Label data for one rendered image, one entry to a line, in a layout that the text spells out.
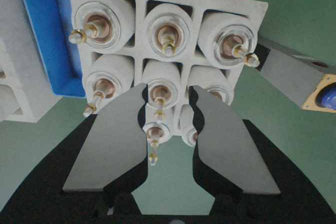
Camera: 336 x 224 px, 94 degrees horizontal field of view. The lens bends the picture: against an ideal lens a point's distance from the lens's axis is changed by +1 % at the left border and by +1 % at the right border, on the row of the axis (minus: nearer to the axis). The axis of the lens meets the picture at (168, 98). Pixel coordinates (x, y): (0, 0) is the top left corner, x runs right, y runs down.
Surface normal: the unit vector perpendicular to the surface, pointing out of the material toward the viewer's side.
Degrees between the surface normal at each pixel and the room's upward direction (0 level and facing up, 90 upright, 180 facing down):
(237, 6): 0
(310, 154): 0
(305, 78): 90
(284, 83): 90
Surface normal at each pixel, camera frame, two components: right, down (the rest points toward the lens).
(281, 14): 0.01, 0.54
